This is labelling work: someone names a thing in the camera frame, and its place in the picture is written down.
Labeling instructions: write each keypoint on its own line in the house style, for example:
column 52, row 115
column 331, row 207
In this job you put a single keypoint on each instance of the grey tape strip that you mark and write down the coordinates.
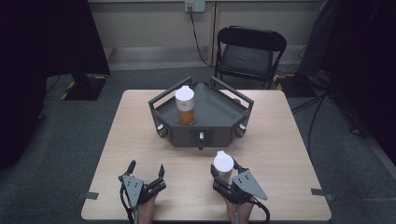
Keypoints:
column 88, row 195
column 322, row 193

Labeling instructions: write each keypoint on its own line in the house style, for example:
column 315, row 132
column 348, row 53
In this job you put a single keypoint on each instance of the grey corner shelf rack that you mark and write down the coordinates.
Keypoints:
column 214, row 112

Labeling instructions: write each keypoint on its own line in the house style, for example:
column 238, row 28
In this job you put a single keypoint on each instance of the plain dark curtain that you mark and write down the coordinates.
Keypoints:
column 43, row 46

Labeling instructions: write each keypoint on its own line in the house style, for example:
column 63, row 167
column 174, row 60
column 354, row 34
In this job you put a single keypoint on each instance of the black folding chair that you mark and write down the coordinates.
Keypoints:
column 249, row 56

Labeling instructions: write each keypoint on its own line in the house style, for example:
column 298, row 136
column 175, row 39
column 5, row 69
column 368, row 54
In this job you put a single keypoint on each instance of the person's right hand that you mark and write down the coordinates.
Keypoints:
column 239, row 213

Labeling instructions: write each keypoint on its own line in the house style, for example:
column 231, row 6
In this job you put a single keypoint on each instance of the person's left hand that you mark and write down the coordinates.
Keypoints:
column 146, row 211

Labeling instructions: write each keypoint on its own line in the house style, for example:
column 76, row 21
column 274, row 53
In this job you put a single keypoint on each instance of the white bottle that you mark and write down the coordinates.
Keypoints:
column 223, row 163

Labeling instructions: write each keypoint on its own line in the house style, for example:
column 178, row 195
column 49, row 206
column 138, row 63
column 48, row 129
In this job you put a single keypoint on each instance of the black stand base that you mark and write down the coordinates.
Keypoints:
column 297, row 85
column 85, row 87

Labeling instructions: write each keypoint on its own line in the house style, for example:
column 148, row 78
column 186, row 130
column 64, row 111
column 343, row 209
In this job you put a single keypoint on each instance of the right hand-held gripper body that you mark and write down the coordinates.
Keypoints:
column 247, row 185

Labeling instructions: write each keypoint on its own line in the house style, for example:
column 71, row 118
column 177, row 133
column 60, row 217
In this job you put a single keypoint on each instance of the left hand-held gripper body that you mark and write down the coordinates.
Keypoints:
column 134, row 189

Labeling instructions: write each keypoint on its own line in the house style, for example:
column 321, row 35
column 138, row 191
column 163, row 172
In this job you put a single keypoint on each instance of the white-capped bottle with orange contents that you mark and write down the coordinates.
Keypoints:
column 186, row 105

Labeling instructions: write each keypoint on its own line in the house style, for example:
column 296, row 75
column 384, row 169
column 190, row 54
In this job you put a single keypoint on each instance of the black hook with white tab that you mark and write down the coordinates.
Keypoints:
column 201, row 138
column 161, row 130
column 241, row 129

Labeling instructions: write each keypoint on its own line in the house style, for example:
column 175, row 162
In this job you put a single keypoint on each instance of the white wall outlet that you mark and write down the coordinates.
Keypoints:
column 195, row 5

